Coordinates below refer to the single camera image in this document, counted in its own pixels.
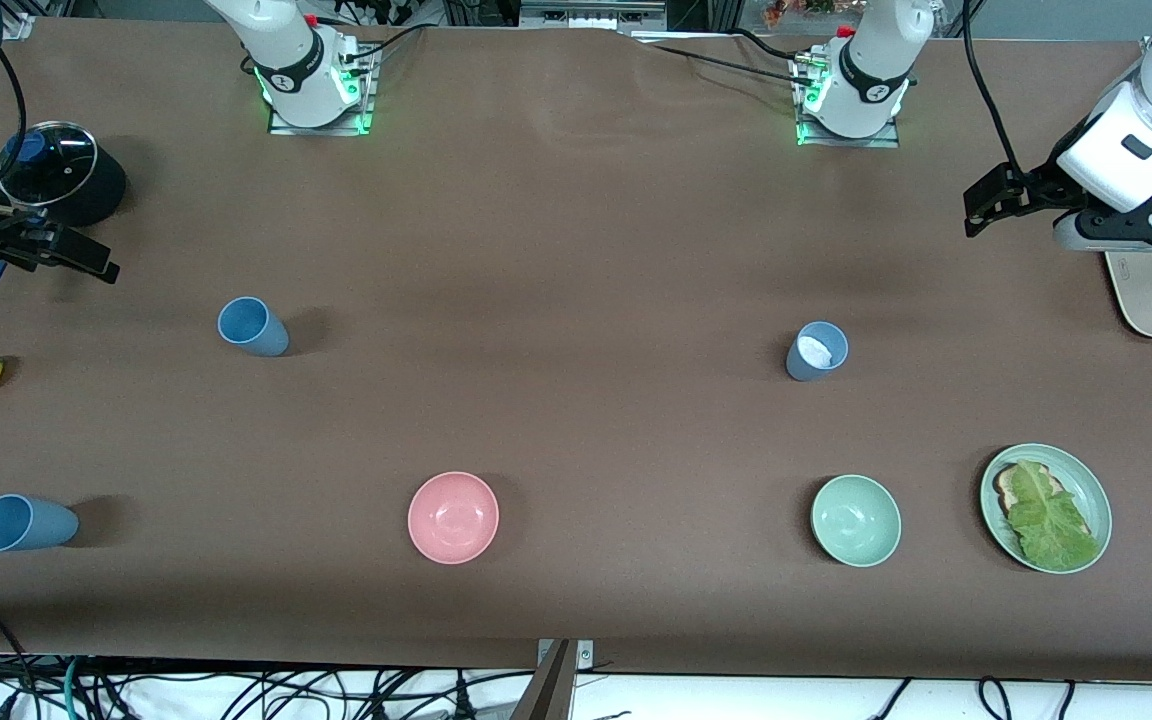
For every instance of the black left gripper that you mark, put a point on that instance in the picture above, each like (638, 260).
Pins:
(1044, 186)

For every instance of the blue plastic cup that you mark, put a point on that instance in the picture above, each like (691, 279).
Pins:
(264, 337)
(46, 525)
(796, 367)

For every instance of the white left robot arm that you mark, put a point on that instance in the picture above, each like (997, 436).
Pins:
(871, 80)

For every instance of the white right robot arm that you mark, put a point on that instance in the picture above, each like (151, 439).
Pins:
(291, 70)

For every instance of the white powder in cup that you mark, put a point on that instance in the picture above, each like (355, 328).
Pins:
(816, 350)

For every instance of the bread slice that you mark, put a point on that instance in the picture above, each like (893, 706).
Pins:
(1005, 490)

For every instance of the mint green plate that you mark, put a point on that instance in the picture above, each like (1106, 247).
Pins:
(1093, 492)

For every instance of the green lettuce leaf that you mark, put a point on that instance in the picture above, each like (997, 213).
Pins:
(1048, 520)

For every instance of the mint green bowl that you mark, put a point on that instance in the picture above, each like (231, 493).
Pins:
(856, 520)

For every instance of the brown table cover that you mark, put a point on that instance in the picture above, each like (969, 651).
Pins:
(576, 250)

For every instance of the grey metal box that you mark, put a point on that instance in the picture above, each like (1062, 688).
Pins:
(591, 12)

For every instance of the pink bowl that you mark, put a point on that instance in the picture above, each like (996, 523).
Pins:
(453, 518)

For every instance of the dark bar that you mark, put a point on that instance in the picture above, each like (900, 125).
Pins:
(548, 692)

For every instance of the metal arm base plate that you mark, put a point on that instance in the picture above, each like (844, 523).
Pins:
(369, 92)
(891, 139)

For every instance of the metal clamp bracket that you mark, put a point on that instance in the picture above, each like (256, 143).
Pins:
(586, 655)

